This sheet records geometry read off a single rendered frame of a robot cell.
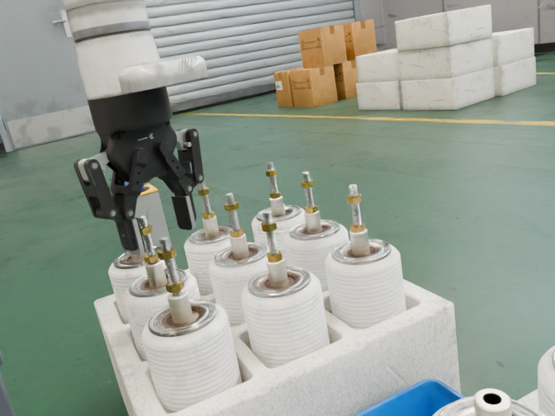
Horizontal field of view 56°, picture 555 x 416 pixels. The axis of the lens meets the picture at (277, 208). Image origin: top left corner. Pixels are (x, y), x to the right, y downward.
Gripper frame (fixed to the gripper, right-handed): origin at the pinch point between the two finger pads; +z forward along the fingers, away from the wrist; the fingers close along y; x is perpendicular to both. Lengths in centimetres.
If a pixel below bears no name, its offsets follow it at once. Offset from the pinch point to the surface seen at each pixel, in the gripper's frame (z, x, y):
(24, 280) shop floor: 36, -106, -27
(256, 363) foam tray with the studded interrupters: 17.6, 5.4, -4.3
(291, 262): 13.8, -1.8, -22.0
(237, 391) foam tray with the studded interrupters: 17.6, 6.8, 0.5
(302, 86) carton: 18, -213, -325
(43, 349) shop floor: 36, -61, -9
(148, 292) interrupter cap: 10.3, -9.1, -2.5
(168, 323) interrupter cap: 10.5, -0.8, 1.5
